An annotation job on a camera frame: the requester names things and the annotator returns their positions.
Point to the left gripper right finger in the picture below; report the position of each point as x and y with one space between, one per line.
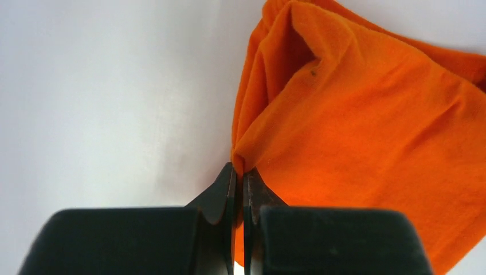
282 239

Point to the orange t shirt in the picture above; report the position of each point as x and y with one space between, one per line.
334 110

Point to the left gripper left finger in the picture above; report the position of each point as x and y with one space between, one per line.
194 239

